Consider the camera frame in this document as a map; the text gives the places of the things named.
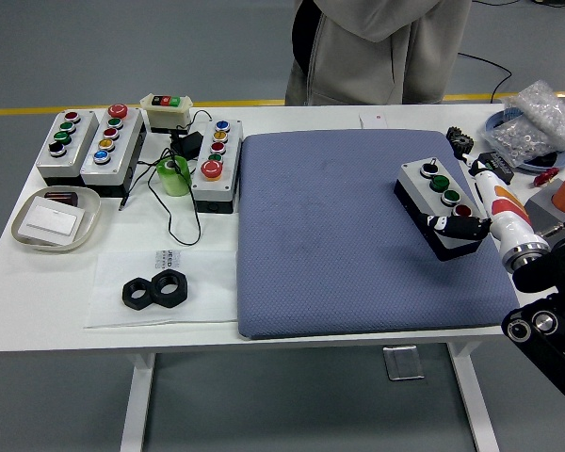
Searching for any black module with green connector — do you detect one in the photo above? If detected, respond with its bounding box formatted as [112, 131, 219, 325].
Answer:
[470, 150, 517, 185]

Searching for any green tape roll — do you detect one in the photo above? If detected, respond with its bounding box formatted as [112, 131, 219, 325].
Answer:
[155, 154, 192, 198]

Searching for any black adapter cord with plug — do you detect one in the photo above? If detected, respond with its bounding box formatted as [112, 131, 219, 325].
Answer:
[118, 108, 213, 247]

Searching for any grey block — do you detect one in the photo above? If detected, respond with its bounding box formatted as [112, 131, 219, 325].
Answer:
[522, 181, 565, 236]

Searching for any bubble wrap bundle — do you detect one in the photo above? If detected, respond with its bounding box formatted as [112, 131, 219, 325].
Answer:
[503, 79, 565, 152]

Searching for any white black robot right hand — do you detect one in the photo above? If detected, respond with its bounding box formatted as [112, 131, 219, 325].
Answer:
[421, 157, 551, 253]

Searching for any clear bag of metal washers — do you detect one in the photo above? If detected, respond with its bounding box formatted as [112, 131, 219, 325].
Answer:
[480, 117, 561, 169]

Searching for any white switch plate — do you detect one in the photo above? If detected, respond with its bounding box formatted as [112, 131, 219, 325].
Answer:
[18, 196, 87, 236]

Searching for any grey box with selector switch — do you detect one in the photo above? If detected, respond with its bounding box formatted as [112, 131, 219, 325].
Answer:
[394, 157, 490, 263]

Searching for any black power adapter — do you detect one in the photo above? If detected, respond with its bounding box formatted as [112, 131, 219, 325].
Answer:
[169, 131, 204, 159]

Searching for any clear bracket under table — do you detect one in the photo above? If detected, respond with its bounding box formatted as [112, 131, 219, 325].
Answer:
[382, 345, 426, 381]

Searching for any clear printed plastic bag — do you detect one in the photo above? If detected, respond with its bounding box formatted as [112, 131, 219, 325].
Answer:
[83, 249, 239, 330]

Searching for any black floor cable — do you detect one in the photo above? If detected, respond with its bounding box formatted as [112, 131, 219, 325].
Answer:
[457, 50, 514, 104]

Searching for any dark red small block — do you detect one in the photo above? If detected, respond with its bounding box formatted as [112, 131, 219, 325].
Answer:
[43, 190, 80, 207]

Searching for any grey four-button control box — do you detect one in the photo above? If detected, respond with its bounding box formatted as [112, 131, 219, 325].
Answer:
[35, 108, 100, 187]

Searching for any cream red-green switch box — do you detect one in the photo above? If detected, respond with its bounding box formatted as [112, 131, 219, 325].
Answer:
[139, 92, 194, 135]

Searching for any large black hex nut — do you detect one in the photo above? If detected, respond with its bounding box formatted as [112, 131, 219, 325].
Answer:
[149, 268, 190, 310]

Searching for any small red part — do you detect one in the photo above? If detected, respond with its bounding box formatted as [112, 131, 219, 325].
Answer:
[532, 168, 559, 187]

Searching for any white shallow tray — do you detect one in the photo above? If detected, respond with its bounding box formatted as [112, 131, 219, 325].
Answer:
[10, 186, 104, 254]

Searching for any person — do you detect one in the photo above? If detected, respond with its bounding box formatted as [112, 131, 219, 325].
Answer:
[284, 0, 473, 107]

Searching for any blue-grey quilted mat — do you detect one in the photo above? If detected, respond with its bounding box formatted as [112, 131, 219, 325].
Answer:
[234, 129, 522, 340]

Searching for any white table leg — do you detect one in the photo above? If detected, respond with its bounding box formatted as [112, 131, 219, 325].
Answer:
[446, 341, 500, 452]
[120, 351, 157, 452]

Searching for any black gear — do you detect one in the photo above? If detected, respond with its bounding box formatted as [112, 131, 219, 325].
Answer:
[445, 125, 476, 159]

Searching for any small black hex nut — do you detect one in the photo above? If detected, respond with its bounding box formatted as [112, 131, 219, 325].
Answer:
[121, 277, 154, 311]

